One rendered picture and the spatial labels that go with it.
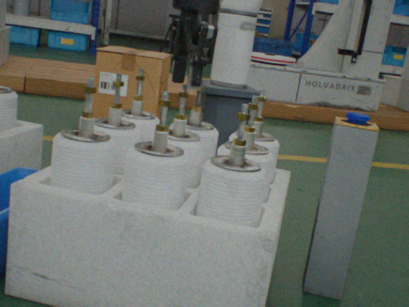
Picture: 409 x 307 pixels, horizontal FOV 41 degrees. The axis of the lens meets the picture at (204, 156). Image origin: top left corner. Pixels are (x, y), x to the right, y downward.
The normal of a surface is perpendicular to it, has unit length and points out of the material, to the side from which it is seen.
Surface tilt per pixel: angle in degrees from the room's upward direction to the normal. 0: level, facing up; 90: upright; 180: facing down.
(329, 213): 90
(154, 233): 90
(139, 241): 90
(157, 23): 90
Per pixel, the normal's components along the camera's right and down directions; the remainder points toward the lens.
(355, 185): -0.21, 0.21
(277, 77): 0.23, 0.26
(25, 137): 0.97, 0.19
